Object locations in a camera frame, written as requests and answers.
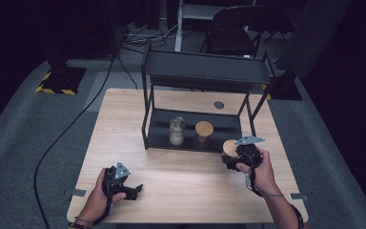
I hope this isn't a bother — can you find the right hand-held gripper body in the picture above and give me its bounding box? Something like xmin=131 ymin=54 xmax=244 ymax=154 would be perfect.
xmin=234 ymin=135 xmax=267 ymax=170

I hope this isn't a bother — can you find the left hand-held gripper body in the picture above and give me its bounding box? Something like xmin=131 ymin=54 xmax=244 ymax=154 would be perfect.
xmin=102 ymin=161 xmax=133 ymax=199

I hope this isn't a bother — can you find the small round wooden lid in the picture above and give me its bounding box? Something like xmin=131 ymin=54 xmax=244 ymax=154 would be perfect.
xmin=220 ymin=138 xmax=242 ymax=164

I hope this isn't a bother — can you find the glass jar with pale powder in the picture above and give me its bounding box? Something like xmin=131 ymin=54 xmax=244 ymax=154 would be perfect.
xmin=168 ymin=115 xmax=187 ymax=147

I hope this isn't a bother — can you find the black metal shelf rack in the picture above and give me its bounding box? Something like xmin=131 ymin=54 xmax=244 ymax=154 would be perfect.
xmin=140 ymin=42 xmax=275 ymax=155

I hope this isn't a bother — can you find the person's right hand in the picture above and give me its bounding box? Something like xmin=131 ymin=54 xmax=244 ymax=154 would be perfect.
xmin=235 ymin=147 xmax=280 ymax=197

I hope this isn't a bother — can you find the person's left hand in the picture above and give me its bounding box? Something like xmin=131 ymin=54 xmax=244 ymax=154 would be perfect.
xmin=84 ymin=167 xmax=127 ymax=221

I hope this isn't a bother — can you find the black wristband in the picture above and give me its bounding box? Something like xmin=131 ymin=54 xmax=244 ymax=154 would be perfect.
xmin=289 ymin=203 xmax=306 ymax=229

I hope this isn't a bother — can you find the black base with yellow stripes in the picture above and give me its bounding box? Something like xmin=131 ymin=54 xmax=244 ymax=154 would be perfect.
xmin=34 ymin=66 xmax=88 ymax=96

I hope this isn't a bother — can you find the black folding chair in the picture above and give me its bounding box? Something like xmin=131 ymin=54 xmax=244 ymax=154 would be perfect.
xmin=199 ymin=5 xmax=289 ymax=59

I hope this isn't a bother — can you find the grey curtain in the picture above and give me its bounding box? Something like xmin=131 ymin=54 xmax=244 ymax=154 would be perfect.
xmin=274 ymin=0 xmax=355 ymax=80

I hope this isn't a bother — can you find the left hand-held gripper cable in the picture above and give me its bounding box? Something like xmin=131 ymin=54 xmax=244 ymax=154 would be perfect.
xmin=91 ymin=166 xmax=114 ymax=226

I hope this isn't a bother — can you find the hand-held gripper cable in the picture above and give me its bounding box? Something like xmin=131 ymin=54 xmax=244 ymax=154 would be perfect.
xmin=91 ymin=166 xmax=114 ymax=226
xmin=243 ymin=155 xmax=286 ymax=198

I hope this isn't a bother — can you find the right hand-held gripper cable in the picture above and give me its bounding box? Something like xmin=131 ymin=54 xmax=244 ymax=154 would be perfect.
xmin=243 ymin=155 xmax=286 ymax=198

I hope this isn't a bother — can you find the grey table edge bracket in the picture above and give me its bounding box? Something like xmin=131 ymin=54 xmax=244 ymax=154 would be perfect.
xmin=289 ymin=192 xmax=310 ymax=202
xmin=65 ymin=188 xmax=88 ymax=198

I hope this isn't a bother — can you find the dark bead bracelet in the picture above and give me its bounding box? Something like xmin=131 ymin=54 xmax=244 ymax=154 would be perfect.
xmin=68 ymin=217 xmax=93 ymax=229

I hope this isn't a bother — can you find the long black floor cable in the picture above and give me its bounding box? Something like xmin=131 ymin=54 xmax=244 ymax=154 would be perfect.
xmin=32 ymin=52 xmax=116 ymax=229

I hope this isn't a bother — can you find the tangle of floor cables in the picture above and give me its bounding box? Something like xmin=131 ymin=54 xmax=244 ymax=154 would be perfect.
xmin=120 ymin=21 xmax=180 ymax=55

